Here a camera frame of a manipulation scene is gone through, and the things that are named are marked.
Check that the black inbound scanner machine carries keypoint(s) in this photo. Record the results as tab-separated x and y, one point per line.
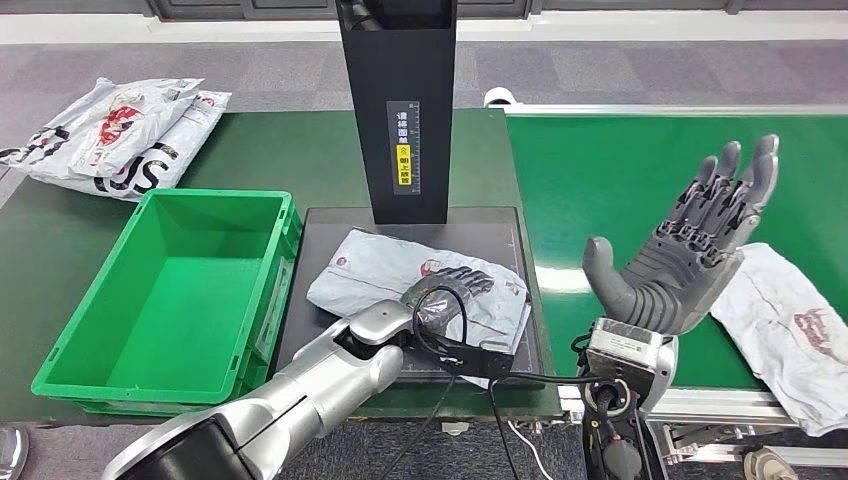
404	79

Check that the white parcel bag black letters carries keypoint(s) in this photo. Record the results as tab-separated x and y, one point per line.
180	152

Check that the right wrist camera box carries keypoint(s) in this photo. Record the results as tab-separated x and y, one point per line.
623	351

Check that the white table bracket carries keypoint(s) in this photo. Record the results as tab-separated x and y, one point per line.
456	428

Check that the conveyor caster wheel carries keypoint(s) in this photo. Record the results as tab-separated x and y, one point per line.
770	464

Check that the grey parcel bag red print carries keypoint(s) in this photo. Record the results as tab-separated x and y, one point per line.
775	331
371	272

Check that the aluminium conveyor frame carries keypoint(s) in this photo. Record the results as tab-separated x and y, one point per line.
729	405

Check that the green plastic crate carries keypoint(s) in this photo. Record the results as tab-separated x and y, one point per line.
179	298

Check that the glass partition frame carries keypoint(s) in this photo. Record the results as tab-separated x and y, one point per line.
199	8

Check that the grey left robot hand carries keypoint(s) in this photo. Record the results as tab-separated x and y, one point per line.
444	298

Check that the green conveyor belt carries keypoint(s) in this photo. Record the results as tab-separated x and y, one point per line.
596	172

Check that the grey shoe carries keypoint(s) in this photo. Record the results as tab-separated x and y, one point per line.
13	454

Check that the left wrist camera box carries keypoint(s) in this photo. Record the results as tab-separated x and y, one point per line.
477	361

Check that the black yellow label sticker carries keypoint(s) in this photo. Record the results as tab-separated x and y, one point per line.
403	169

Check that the white conveyor roller end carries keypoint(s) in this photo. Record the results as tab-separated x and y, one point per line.
498	97

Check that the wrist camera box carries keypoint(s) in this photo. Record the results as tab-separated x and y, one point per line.
623	351
477	361

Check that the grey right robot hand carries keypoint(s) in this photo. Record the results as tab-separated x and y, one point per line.
669	285

